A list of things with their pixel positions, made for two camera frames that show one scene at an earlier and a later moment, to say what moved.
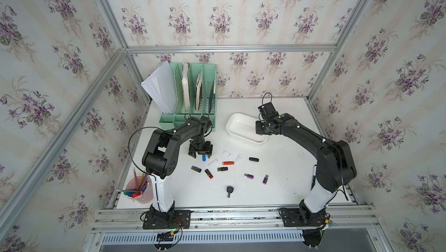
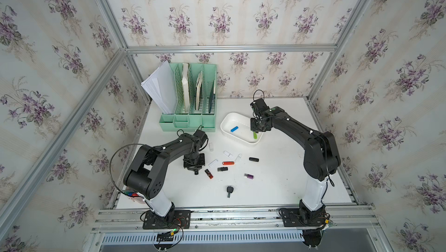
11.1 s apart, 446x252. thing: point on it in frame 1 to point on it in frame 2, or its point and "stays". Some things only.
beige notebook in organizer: x=198 y=83 stays
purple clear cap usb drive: x=248 y=176 stays
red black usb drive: x=209 y=173 stays
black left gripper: x=208 y=150 to x=202 y=157
